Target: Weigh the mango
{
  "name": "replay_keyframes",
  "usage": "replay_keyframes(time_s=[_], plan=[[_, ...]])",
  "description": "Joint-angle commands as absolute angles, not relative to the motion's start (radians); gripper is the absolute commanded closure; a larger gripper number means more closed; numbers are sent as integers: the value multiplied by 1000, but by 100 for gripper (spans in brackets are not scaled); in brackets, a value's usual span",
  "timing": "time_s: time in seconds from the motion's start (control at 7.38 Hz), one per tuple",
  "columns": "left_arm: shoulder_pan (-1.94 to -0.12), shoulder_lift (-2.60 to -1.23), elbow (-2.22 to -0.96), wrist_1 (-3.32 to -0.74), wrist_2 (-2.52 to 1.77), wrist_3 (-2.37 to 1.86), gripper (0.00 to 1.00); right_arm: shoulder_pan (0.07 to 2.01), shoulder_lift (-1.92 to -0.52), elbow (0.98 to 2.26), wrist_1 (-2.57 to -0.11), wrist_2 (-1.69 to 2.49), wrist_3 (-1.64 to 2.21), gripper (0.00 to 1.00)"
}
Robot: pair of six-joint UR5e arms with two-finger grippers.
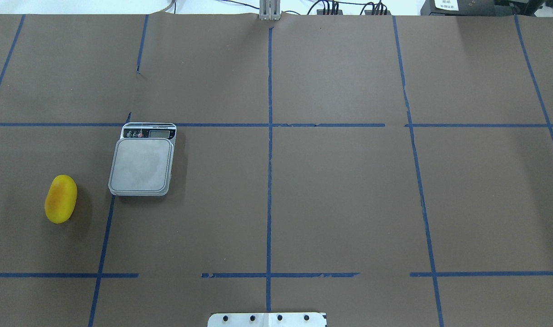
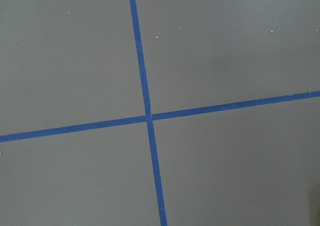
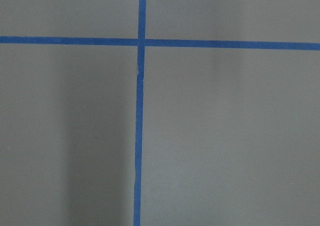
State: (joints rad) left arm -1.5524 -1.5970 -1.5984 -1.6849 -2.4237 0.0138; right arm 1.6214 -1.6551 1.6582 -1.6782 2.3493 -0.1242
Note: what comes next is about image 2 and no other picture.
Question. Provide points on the crossing blue tape strip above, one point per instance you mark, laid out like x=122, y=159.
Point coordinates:
x=156, y=117

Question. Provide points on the long blue tape strip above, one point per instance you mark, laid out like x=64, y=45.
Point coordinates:
x=148, y=113

